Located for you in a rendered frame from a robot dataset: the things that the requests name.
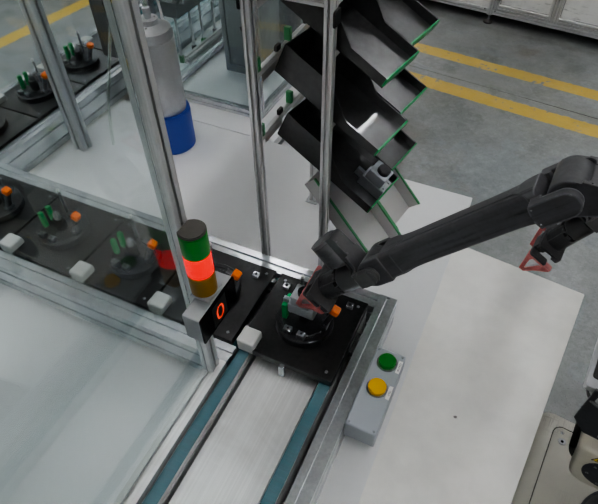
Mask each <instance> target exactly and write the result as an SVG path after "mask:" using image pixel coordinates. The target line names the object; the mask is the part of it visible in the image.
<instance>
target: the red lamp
mask: <svg viewBox="0 0 598 504"><path fill-rule="evenodd" d="M183 261H184V265H185V269H186V273H187V276H188V277H189V278H191V279H192V280H197V281H201V280H205V279H207V278H209V277H210V276H211V275H212V274H213V272H214V264H213V258H212V253H211V252H210V254H209V256H208V257H207V258H205V259H204V260H201V261H198V262H191V261H188V260H186V259H184V258H183Z"/></svg>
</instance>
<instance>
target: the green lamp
mask: <svg viewBox="0 0 598 504"><path fill-rule="evenodd" d="M177 237H178V236H177ZM178 241H179V245H180V249H181V253H182V256H183V258H184V259H186V260H188V261H191V262H198V261H201V260H204V259H205V258H207V257H208V256H209V254H210V252H211V248H210V243H209V237H208V232H207V231H206V233H205V235H204V236H203V237H202V238H200V239H198V240H195V241H184V240H182V239H180V238H179V237H178Z"/></svg>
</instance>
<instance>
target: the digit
mask: <svg viewBox="0 0 598 504"><path fill-rule="evenodd" d="M227 311H228V308H227V302H226V296H225V292H224V293H223V295H222V296H221V298H220V299H219V300H218V302H217V303H216V305H215V306H214V307H213V309H212V315H213V319H214V324H215V329H216V327H217V326H218V324H219V323H220V321H221V320H222V318H223V317H224V315H225V314H226V313H227Z"/></svg>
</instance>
